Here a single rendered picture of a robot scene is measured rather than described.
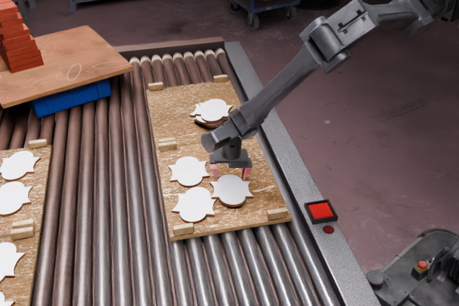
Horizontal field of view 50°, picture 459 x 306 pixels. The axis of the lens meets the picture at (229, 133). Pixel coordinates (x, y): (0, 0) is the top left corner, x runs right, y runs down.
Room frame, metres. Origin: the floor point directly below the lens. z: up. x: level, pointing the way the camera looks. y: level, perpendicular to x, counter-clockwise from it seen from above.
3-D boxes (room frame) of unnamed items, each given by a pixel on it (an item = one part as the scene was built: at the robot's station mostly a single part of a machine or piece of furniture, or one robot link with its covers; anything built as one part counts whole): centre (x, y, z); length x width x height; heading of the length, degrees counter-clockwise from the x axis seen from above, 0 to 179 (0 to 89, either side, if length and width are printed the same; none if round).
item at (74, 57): (1.82, 0.72, 1.03); 0.50 x 0.50 x 0.02; 33
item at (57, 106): (1.77, 0.68, 0.97); 0.31 x 0.31 x 0.10; 33
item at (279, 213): (1.01, -0.13, 0.95); 0.06 x 0.02 x 0.03; 102
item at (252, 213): (1.18, 0.04, 0.93); 0.41 x 0.35 x 0.02; 12
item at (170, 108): (1.58, 0.12, 0.93); 0.41 x 0.35 x 0.02; 12
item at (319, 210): (1.04, -0.26, 0.92); 0.06 x 0.06 x 0.01; 12
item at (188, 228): (0.96, 0.13, 0.95); 0.06 x 0.02 x 0.03; 102
